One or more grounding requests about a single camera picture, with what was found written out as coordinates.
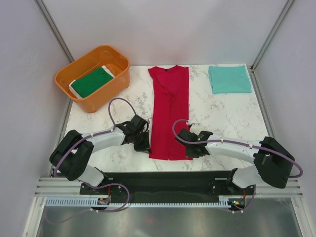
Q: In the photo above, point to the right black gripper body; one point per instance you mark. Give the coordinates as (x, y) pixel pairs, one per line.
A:
(190, 154)

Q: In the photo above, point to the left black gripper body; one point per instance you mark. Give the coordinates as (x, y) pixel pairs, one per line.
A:
(140, 142)

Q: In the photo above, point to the red t shirt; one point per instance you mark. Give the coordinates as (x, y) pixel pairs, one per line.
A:
(171, 103)

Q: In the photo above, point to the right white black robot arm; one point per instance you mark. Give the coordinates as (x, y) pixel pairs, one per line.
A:
(270, 162)

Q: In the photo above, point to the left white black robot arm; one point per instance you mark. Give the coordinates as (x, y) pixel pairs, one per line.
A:
(72, 154)

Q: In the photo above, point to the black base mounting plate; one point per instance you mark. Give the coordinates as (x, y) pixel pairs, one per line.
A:
(166, 186)

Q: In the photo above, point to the orange plastic basket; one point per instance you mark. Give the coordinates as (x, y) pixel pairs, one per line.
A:
(104, 55)

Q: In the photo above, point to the teal folded t shirt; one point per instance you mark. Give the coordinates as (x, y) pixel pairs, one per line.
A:
(225, 80)

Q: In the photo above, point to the green folded t shirt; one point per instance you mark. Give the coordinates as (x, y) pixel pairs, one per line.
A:
(91, 82)

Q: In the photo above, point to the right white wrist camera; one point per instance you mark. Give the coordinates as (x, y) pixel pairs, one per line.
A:
(194, 127)

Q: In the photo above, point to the white slotted cable duct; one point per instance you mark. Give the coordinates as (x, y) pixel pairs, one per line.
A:
(97, 202)

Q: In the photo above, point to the left aluminium frame post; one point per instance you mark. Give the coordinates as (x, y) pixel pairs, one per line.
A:
(54, 29)

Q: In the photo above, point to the aluminium frame post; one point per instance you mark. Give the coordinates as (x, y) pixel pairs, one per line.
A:
(54, 29)
(272, 33)

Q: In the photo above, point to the right aluminium frame post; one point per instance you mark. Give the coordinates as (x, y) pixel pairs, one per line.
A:
(272, 33)

